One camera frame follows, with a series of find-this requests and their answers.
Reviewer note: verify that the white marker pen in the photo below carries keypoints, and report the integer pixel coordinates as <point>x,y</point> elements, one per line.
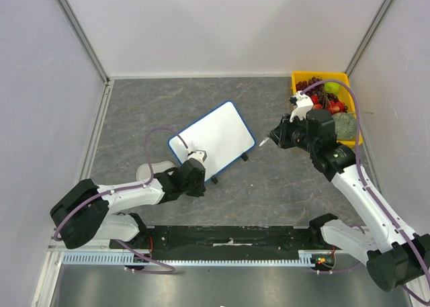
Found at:
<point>263,141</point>

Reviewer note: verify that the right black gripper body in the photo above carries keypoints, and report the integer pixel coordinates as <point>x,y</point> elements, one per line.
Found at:
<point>280,134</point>

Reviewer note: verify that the black whiteboard pen clip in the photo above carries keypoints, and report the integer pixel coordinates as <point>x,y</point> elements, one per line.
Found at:
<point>245,156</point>

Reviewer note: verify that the left aluminium frame post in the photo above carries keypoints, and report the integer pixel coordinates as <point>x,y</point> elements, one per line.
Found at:
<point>80,34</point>

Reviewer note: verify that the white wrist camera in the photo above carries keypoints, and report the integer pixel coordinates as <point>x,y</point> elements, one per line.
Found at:
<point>199,155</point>
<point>302,104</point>

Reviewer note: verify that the slotted cable duct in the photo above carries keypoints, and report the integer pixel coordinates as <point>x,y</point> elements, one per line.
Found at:
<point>129,259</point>

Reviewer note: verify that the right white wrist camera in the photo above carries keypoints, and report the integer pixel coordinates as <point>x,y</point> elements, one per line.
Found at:
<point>302,104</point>

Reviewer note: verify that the grey whiteboard eraser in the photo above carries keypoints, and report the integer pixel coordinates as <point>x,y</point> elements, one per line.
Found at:
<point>145,171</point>

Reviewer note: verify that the netted green melon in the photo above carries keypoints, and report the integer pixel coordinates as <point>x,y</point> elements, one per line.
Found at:
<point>345,126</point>

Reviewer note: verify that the dark red grape bunch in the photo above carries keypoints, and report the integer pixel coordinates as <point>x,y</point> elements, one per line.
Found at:
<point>318,90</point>

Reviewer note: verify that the right aluminium frame post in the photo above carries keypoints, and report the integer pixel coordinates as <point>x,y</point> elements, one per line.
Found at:
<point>369,35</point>

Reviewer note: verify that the light green apple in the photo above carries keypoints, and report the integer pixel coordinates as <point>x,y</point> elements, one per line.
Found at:
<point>332,87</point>

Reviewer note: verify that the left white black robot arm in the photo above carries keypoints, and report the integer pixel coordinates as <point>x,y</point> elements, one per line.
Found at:
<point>97,212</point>

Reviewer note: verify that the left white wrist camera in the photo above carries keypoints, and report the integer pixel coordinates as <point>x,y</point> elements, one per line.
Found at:
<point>199,155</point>

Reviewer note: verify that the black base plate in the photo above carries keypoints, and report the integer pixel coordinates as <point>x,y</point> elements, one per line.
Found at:
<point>227,242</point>

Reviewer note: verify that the blue framed whiteboard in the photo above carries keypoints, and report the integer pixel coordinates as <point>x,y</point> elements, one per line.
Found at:
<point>222,134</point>

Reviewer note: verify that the red cherry cluster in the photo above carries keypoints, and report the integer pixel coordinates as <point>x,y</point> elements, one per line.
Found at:
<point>329,102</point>

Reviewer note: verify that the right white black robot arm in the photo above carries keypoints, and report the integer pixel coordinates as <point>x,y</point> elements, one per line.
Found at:
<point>393,253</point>

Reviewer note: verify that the aluminium frame post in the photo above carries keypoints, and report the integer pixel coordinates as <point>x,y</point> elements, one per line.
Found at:
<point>80,34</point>
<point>369,35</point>

